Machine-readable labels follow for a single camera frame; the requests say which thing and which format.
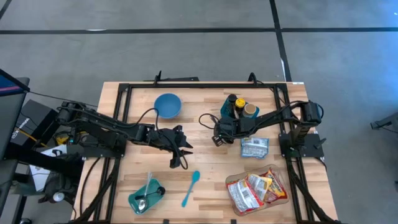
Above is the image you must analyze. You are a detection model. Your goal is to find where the black equipment with cables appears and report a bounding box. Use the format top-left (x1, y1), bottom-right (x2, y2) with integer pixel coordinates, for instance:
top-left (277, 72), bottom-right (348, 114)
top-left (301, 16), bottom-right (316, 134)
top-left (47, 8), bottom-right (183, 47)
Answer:
top-left (37, 169), bottom-right (78, 208)

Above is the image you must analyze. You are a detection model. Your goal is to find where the white paper sheet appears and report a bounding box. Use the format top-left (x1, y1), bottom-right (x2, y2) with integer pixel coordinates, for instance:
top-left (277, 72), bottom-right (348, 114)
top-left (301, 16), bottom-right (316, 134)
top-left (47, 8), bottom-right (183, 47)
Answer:
top-left (29, 164), bottom-right (52, 192)

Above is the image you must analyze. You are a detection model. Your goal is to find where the monitor with blue screen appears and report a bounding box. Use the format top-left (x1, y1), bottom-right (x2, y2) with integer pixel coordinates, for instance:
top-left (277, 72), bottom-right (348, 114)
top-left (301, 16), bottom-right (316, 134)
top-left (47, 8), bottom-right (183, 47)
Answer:
top-left (0, 68), bottom-right (31, 161)

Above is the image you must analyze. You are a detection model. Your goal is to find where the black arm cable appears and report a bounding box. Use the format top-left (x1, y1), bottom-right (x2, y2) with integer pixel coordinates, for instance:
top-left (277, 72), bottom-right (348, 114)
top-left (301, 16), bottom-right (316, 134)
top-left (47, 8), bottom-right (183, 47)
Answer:
top-left (198, 113), bottom-right (220, 131)
top-left (136, 107), bottom-right (190, 171)

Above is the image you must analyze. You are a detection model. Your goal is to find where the clear plastic container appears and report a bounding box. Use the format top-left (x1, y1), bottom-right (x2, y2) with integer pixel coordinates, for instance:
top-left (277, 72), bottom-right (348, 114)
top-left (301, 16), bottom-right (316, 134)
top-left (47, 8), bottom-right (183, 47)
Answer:
top-left (224, 164), bottom-right (290, 217)

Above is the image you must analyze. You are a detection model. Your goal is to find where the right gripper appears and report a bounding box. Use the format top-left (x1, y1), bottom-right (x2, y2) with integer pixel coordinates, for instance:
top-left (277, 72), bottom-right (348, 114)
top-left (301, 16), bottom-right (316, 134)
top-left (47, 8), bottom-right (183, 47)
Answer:
top-left (212, 116), bottom-right (259, 147)

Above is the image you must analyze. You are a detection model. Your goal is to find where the beef flavor ramen packet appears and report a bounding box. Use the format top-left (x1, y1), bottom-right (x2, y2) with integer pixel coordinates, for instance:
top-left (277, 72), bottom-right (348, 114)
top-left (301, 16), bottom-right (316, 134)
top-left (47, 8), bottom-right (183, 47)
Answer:
top-left (226, 179), bottom-right (265, 214)

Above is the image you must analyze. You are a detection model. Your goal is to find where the roast beef ramen packet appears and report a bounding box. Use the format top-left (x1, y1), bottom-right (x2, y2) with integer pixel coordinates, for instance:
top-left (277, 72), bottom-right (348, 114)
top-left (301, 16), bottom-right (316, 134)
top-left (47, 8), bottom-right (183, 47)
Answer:
top-left (264, 168), bottom-right (289, 203)

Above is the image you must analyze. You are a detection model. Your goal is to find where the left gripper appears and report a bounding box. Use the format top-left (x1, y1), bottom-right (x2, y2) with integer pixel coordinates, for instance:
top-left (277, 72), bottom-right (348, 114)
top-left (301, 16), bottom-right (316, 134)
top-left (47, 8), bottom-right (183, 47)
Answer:
top-left (148, 124), bottom-right (194, 158)

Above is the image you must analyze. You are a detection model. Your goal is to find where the blue round bowl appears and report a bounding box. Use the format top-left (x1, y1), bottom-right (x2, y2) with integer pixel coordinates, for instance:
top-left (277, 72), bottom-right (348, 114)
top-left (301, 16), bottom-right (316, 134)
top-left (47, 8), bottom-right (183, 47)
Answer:
top-left (153, 93), bottom-right (183, 119)

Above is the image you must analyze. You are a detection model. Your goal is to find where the teal rectangular bin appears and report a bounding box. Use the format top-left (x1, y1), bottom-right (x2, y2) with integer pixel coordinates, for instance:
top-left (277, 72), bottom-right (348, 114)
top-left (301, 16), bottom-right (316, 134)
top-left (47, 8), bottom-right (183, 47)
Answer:
top-left (128, 177), bottom-right (167, 215)

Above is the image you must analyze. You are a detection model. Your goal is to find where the dark grey furniture leg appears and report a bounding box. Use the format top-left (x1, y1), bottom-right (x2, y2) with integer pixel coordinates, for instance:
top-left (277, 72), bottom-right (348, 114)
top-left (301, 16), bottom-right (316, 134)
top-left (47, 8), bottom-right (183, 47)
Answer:
top-left (370, 111), bottom-right (398, 131)

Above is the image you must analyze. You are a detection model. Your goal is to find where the black box white lettering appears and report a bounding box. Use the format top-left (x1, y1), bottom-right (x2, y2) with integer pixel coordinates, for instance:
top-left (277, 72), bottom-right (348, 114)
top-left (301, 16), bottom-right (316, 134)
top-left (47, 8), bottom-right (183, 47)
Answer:
top-left (10, 99), bottom-right (67, 147)

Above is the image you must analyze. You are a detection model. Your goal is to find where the blue ramen packet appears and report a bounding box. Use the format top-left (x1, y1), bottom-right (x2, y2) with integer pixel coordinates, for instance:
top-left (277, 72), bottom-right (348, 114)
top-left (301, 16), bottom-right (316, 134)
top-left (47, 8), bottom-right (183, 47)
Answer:
top-left (241, 136), bottom-right (270, 160)

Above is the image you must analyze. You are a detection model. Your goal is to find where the thin black floor cable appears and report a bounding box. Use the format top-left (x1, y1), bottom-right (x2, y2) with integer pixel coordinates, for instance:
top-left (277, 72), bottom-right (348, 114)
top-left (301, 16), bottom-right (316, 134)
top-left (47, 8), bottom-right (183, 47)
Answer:
top-left (29, 91), bottom-right (99, 108)

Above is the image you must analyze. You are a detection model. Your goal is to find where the black desk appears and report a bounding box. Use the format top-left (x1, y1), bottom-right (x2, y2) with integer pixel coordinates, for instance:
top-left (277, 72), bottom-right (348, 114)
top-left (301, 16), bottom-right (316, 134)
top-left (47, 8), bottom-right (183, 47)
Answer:
top-left (0, 159), bottom-right (19, 218)

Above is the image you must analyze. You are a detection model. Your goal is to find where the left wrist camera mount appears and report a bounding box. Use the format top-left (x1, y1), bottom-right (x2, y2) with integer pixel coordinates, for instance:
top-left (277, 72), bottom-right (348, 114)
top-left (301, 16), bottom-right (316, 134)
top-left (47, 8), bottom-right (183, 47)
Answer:
top-left (169, 155), bottom-right (183, 170)

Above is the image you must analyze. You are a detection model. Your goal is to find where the silver metal spoon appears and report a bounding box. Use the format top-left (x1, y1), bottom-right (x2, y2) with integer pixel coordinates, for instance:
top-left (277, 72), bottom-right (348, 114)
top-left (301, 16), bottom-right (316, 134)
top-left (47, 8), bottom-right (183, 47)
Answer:
top-left (138, 171), bottom-right (154, 213)

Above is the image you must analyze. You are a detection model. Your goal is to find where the lime chili shrimp ramen packet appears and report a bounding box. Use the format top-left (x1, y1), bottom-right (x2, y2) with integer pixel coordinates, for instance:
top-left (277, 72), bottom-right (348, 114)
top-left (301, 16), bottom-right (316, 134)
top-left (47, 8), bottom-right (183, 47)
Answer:
top-left (245, 173), bottom-right (269, 203)

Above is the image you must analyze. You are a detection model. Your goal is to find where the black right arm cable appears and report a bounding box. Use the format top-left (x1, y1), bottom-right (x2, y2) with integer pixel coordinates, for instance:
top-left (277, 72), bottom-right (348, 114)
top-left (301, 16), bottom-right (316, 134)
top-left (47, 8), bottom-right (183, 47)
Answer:
top-left (198, 113), bottom-right (220, 131)

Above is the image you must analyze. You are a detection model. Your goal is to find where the yellow cable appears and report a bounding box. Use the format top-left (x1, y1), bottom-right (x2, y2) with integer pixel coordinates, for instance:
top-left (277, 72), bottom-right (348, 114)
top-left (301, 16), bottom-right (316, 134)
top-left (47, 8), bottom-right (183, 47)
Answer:
top-left (18, 128), bottom-right (43, 146)

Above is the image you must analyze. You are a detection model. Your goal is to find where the teal plastic spoon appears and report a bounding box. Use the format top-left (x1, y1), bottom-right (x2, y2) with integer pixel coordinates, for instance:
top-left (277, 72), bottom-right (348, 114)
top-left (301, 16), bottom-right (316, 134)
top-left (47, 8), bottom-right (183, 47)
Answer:
top-left (181, 170), bottom-right (201, 208)

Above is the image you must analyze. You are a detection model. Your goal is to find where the black aluminium rig frame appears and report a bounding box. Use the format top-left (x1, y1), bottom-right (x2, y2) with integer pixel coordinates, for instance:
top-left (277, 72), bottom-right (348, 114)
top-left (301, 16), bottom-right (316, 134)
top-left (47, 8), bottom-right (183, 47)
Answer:
top-left (67, 81), bottom-right (341, 224)

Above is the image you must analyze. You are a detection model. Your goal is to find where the tan lid glass jar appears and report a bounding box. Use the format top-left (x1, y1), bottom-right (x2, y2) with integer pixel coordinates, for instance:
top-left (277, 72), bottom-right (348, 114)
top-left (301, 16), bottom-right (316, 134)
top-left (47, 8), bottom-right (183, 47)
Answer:
top-left (243, 103), bottom-right (257, 118)

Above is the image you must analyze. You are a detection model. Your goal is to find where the dark blue rectangular bin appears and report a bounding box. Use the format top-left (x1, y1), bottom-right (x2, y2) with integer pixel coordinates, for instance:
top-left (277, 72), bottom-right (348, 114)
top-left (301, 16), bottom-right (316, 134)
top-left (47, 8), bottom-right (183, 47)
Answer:
top-left (220, 93), bottom-right (261, 121)

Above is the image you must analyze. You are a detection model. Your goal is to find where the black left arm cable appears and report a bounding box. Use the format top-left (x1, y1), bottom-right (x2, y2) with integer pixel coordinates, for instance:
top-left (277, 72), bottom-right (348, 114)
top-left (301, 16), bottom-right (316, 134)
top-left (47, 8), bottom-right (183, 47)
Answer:
top-left (136, 107), bottom-right (190, 171)

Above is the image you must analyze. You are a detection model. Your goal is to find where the yellow ramen packet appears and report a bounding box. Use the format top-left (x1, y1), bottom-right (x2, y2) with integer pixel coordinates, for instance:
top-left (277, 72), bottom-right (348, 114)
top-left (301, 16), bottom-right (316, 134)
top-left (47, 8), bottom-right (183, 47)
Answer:
top-left (260, 175), bottom-right (274, 191)

